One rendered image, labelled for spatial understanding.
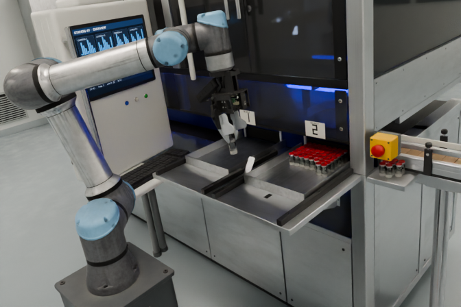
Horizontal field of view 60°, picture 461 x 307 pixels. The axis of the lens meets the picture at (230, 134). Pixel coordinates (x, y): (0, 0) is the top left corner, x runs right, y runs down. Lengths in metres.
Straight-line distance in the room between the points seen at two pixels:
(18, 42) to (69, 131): 5.28
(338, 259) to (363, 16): 0.94
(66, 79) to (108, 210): 0.37
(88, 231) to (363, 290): 1.07
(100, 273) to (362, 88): 0.95
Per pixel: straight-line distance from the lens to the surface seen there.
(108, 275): 1.20
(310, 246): 1.77
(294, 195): 1.29
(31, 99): 1.06
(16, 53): 6.43
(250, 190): 1.39
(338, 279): 1.78
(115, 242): 1.16
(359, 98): 1.35
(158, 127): 2.03
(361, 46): 1.31
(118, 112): 1.86
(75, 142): 1.21
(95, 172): 1.23
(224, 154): 1.70
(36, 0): 6.06
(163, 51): 0.93
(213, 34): 1.06
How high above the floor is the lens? 1.53
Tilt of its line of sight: 20 degrees down
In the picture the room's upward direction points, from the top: 8 degrees counter-clockwise
